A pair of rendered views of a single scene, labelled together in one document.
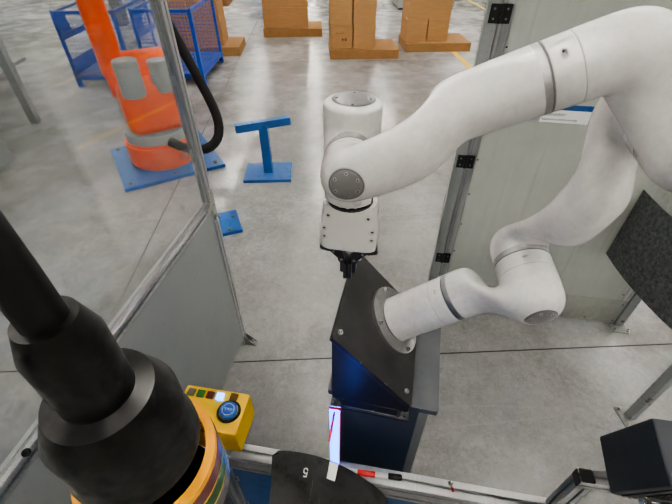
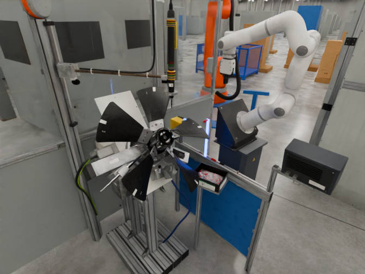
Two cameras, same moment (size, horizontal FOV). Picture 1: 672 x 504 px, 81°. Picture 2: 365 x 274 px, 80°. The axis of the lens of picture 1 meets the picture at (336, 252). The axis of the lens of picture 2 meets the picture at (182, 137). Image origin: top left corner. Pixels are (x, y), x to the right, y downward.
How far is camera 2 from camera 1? 112 cm
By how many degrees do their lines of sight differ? 32
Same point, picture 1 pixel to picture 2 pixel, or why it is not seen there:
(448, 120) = (244, 33)
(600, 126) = not seen: hidden behind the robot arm
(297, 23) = not seen: hidden behind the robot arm
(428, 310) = (252, 113)
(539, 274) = (283, 98)
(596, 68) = (274, 22)
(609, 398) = not seen: outside the picture
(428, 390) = (247, 150)
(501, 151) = (346, 105)
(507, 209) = (347, 137)
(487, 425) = (295, 233)
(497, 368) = (318, 219)
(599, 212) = (293, 70)
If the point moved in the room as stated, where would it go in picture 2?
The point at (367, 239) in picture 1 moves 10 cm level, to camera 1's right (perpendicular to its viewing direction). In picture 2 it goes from (229, 69) to (243, 71)
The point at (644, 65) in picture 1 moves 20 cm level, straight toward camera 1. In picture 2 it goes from (284, 21) to (251, 21)
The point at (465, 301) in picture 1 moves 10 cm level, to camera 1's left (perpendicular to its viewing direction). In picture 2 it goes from (262, 110) to (249, 106)
